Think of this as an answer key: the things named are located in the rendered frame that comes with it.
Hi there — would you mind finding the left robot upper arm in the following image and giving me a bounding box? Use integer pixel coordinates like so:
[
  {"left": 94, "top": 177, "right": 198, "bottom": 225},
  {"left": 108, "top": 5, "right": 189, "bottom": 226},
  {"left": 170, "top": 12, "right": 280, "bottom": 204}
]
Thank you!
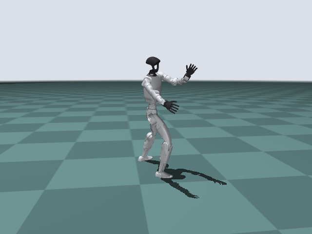
[{"left": 158, "top": 72, "right": 177, "bottom": 86}]

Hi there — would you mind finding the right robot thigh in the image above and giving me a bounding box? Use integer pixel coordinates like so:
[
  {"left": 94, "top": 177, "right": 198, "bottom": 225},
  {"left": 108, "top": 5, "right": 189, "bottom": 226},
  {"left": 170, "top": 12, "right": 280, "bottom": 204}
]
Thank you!
[{"left": 148, "top": 113, "right": 172, "bottom": 150}]

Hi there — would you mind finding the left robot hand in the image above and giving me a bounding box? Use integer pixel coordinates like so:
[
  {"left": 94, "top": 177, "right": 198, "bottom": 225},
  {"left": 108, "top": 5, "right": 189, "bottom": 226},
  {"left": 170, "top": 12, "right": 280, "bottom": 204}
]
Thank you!
[{"left": 183, "top": 64, "right": 197, "bottom": 80}]

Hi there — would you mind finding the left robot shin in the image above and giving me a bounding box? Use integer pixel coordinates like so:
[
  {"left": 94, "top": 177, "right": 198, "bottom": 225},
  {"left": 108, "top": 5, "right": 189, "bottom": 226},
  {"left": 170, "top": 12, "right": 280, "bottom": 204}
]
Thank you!
[{"left": 142, "top": 132, "right": 154, "bottom": 157}]

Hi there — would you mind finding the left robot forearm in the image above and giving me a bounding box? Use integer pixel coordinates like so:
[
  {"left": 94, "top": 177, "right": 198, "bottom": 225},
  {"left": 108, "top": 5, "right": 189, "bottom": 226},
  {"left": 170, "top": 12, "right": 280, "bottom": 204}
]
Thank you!
[{"left": 177, "top": 76, "right": 189, "bottom": 85}]

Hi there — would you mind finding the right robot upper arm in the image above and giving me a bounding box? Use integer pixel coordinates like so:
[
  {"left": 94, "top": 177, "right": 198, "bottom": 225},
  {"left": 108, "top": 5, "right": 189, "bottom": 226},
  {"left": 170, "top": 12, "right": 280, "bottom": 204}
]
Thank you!
[{"left": 141, "top": 78, "right": 159, "bottom": 95}]

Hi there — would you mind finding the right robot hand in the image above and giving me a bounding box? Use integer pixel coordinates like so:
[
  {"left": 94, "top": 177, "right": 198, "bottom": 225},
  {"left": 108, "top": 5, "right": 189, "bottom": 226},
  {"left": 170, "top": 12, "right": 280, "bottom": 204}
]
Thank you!
[{"left": 163, "top": 100, "right": 179, "bottom": 114}]

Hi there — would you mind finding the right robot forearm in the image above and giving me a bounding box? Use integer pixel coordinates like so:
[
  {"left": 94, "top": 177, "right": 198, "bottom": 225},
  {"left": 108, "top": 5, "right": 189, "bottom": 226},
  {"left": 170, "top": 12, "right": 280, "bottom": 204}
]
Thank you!
[{"left": 151, "top": 90, "right": 165, "bottom": 105}]

